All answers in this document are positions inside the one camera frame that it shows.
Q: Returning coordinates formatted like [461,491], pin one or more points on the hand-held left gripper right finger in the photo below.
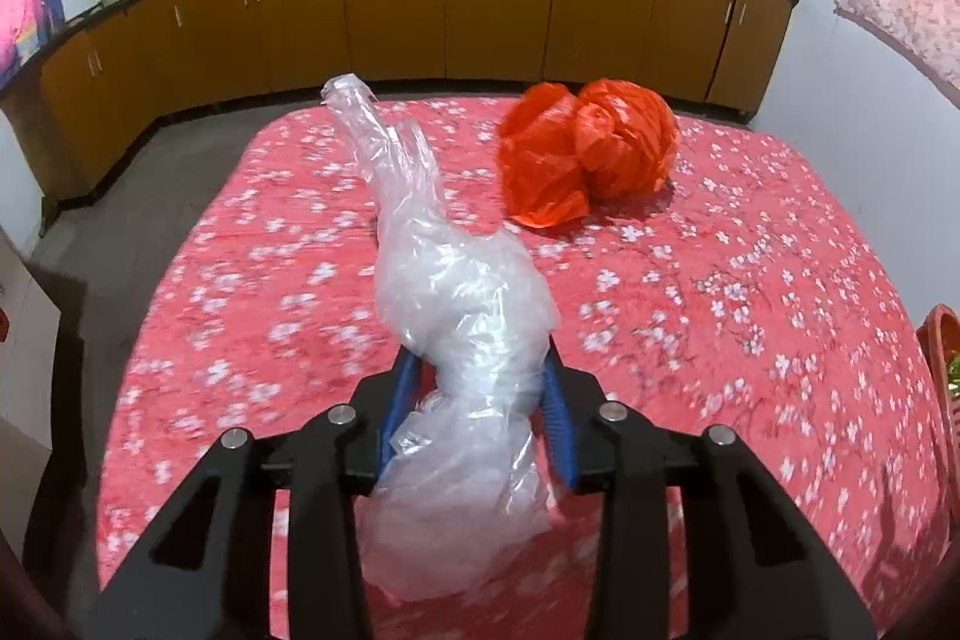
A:
[559,430]

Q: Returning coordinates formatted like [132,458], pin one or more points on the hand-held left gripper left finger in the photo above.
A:
[397,400]

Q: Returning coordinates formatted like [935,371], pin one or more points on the thin clear plastic bag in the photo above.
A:
[450,295]

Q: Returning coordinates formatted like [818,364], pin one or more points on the red plastic basket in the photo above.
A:
[937,347]

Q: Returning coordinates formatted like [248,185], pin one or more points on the red floral blanket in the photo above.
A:
[712,310]

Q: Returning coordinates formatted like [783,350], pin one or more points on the small orange plastic bag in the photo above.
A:
[540,160]

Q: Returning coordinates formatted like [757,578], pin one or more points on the white furniture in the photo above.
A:
[22,370]

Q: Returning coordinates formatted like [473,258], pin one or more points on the wooden lower cabinets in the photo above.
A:
[390,3]

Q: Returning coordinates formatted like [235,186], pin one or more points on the colourful small box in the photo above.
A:
[28,38]

